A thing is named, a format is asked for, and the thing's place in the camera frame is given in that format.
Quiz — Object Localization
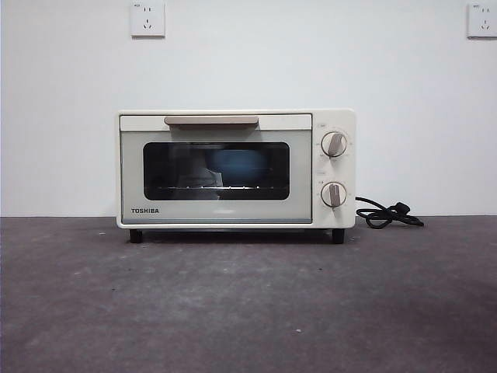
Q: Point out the blue ribbed bowl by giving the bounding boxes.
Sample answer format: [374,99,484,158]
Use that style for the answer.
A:
[207,149,269,187]

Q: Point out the glass oven door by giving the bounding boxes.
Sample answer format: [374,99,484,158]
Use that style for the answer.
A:
[119,113,314,225]

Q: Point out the beige round oven knob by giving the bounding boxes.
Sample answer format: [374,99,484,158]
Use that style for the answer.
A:
[321,131,349,159]
[320,181,348,208]

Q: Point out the cream Toshiba toaster oven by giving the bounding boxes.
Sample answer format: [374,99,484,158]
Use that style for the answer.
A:
[116,109,357,245]

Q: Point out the metal wire oven rack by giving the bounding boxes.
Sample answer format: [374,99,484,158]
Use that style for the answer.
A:
[158,185,275,192]

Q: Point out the black oven power cable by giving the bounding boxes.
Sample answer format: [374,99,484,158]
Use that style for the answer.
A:
[355,196,425,229]

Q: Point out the white wall socket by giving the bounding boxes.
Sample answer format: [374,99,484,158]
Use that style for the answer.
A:
[130,2,166,39]
[467,3,497,39]

